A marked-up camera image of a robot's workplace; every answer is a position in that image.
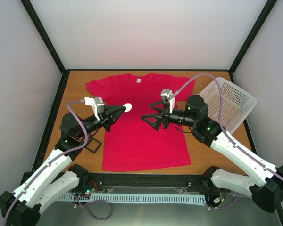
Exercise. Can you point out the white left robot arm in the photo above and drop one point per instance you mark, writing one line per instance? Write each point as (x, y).
(56, 176)

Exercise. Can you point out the red t-shirt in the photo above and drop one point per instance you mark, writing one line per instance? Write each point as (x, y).
(132, 144)

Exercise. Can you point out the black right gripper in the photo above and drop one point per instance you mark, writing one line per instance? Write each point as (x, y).
(164, 115)

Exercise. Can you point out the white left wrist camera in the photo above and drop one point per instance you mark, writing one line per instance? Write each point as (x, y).
(97, 105)

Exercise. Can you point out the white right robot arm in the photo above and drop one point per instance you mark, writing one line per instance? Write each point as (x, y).
(263, 182)

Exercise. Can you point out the black aluminium frame rail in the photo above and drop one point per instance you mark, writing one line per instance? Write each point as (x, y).
(207, 183)

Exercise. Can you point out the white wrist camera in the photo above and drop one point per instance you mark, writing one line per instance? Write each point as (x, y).
(167, 97)
(97, 105)

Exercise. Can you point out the light blue cable duct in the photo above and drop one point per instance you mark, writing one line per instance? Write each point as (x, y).
(146, 198)

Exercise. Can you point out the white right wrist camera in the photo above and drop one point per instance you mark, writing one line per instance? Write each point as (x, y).
(167, 97)

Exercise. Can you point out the white perforated plastic basket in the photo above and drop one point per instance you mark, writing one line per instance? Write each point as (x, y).
(237, 103)

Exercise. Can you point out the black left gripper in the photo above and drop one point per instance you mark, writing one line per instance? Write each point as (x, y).
(106, 117)

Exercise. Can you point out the round white brooch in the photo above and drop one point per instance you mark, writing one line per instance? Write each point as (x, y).
(128, 107)

